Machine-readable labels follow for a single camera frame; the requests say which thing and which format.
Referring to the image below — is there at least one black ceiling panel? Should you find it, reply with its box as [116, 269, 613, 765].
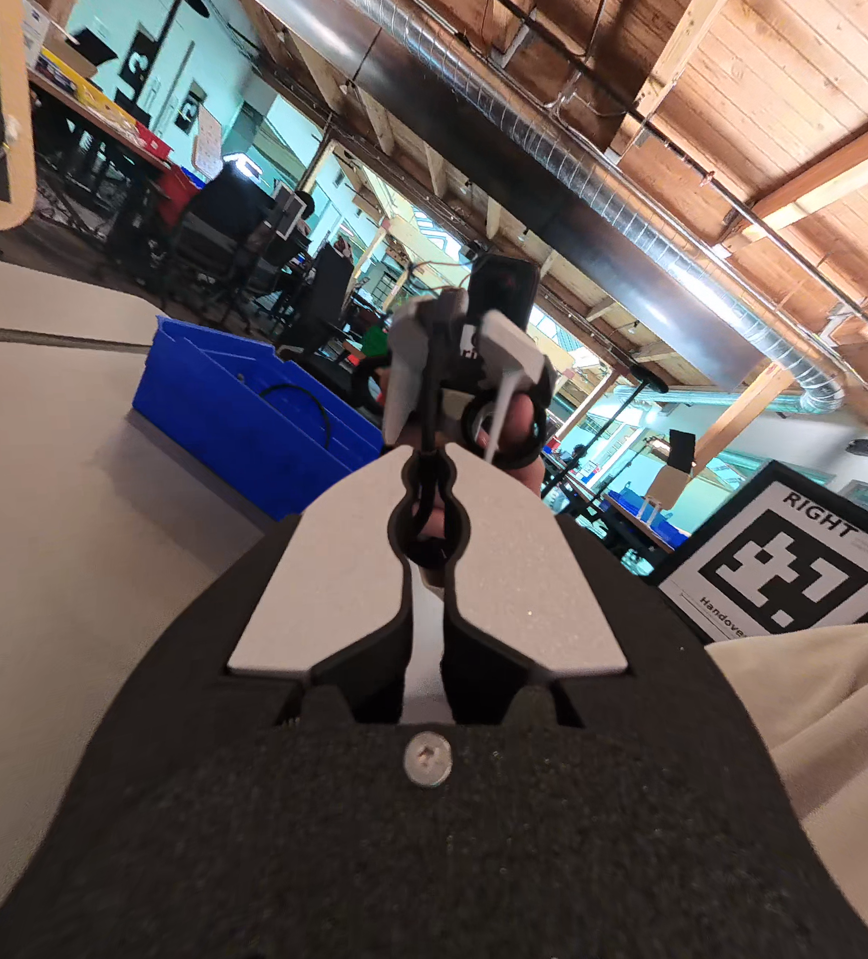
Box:
[250, 0, 765, 391]

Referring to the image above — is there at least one thin black cable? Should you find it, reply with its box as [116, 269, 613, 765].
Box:
[258, 384, 332, 451]

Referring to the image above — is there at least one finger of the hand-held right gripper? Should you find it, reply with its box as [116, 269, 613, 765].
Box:
[383, 300, 438, 447]
[441, 390, 480, 434]

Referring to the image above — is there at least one framed marker board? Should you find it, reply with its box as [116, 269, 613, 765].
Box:
[647, 461, 868, 644]

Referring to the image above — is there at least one person's right hand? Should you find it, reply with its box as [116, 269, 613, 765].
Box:
[477, 393, 549, 497]

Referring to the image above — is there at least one blue plastic bin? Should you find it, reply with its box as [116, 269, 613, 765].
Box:
[132, 316, 384, 521]

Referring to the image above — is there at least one red cloth on chair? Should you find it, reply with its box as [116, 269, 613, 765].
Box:
[157, 166, 199, 226]

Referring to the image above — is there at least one black office chair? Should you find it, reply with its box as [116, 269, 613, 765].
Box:
[277, 243, 356, 361]
[168, 161, 285, 301]

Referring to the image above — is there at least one person's right forearm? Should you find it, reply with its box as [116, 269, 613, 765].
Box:
[707, 622, 868, 821]

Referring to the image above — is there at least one silver air duct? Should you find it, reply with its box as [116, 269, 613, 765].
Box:
[352, 0, 847, 413]

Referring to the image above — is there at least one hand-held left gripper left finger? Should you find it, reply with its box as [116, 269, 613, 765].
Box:
[228, 446, 413, 722]

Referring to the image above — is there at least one black floor lamp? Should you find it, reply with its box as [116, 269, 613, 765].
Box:
[542, 363, 671, 499]

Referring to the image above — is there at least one black cable metal plug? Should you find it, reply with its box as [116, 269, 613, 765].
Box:
[406, 326, 456, 570]

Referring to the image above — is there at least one grey desk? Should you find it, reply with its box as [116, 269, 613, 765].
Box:
[0, 251, 169, 349]
[0, 337, 308, 938]

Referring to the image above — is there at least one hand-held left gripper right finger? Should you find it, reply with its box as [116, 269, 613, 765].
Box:
[443, 442, 628, 722]

